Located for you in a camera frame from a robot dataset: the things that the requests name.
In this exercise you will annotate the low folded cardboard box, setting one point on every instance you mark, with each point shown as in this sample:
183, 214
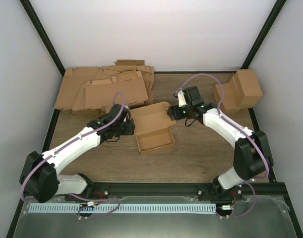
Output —
228, 105

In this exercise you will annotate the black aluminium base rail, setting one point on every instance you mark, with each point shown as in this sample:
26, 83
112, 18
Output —
203, 191

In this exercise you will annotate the black frame post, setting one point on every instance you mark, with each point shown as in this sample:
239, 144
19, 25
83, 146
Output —
31, 13
270, 20

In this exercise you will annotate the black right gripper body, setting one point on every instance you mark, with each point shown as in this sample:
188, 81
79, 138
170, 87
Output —
174, 112

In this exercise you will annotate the black right frame post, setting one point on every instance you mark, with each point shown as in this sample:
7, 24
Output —
270, 20

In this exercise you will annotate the brown cardboard box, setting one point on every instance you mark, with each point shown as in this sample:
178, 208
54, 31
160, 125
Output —
152, 128

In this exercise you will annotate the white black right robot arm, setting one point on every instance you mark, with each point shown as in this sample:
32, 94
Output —
252, 154

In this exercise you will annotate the light blue slotted cable duct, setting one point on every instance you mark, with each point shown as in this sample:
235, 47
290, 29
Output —
192, 208

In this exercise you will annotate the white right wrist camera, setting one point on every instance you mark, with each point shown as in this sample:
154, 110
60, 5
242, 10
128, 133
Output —
181, 99

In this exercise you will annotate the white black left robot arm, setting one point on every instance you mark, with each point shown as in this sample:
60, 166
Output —
41, 175

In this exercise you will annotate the tall folded cardboard box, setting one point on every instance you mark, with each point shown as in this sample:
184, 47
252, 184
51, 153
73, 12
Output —
246, 89

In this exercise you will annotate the stack of flat cardboard blanks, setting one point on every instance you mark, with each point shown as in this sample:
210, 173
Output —
86, 89

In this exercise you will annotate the black left frame post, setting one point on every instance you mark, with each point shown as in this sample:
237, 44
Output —
31, 13

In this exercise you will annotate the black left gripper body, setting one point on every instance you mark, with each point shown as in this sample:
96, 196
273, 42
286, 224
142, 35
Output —
127, 131

